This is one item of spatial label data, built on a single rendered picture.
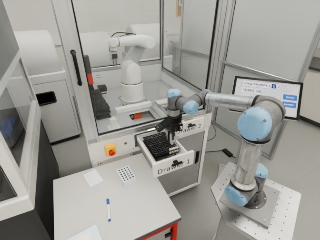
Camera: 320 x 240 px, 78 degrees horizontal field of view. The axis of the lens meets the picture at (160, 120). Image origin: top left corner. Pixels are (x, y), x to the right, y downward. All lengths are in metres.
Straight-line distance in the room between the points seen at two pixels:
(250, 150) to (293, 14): 1.81
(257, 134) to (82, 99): 0.92
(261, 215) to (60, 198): 1.13
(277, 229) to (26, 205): 1.29
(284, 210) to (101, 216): 1.01
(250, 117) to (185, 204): 1.53
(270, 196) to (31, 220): 1.41
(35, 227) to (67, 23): 1.20
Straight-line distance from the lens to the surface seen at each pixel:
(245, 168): 0.97
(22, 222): 1.52
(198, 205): 2.19
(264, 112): 0.81
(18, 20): 4.24
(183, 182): 2.10
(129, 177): 1.32
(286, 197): 1.47
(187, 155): 1.29
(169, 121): 1.17
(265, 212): 1.31
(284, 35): 2.52
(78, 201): 1.33
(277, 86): 1.89
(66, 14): 1.13
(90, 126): 1.32
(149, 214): 1.20
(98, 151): 1.43
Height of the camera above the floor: 1.76
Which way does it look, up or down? 31 degrees down
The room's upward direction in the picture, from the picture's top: straight up
